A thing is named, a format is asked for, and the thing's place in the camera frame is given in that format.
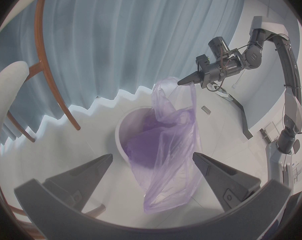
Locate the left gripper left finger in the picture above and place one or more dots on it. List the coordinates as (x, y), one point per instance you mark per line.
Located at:
(76, 181)

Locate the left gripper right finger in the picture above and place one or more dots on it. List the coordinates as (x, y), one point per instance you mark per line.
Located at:
(226, 181)

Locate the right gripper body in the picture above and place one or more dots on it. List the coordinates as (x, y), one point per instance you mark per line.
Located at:
(216, 71)

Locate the purple plastic bag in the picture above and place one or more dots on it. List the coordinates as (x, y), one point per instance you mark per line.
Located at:
(171, 159)

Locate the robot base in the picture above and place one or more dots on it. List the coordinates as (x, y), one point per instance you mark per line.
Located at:
(276, 164)

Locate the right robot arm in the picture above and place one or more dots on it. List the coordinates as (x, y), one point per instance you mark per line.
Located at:
(253, 56)

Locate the white trash bin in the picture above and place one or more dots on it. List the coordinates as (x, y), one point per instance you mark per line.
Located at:
(121, 139)

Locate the pale blue curtain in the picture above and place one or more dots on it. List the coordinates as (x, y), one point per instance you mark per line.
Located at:
(116, 34)

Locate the cream padded wooden chair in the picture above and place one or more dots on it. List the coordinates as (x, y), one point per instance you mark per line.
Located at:
(8, 96)

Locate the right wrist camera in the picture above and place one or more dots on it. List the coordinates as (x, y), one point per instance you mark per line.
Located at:
(202, 61)

